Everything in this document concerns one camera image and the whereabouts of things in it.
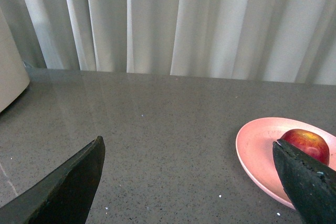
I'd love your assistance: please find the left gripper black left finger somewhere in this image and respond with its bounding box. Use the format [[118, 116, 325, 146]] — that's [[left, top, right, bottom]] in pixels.
[[1, 136, 106, 223]]

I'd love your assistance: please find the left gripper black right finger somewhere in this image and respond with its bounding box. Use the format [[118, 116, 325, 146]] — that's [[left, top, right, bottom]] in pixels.
[[272, 139, 335, 223]]

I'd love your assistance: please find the red apple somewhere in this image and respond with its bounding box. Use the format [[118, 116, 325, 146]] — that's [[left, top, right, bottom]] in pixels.
[[281, 129, 330, 166]]

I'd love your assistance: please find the pink plastic plate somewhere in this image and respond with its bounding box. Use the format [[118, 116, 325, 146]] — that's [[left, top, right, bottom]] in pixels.
[[236, 117, 335, 209]]

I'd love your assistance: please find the white rounded appliance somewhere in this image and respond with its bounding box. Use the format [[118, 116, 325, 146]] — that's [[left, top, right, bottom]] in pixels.
[[0, 13, 30, 111]]

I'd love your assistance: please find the white pleated curtain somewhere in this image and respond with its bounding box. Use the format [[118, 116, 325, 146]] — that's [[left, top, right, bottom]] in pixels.
[[1, 0, 335, 85]]

